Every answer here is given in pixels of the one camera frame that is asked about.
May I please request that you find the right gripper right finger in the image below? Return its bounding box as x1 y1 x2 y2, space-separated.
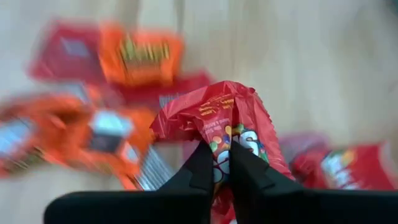
229 141 304 224

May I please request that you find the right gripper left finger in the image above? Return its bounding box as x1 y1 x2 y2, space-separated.
158 141 215 224

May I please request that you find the red Twizzlers candy pack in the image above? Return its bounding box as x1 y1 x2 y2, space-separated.
27 20 106 84
118 70 215 110

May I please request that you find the orange Reese's candy pack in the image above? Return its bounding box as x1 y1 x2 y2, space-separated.
0 95 94 147
119 146 177 191
52 107 156 187
98 23 185 87
0 118 47 178

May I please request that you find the red Skittles candy pack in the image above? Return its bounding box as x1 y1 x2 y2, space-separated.
290 142 398 191
150 80 295 224

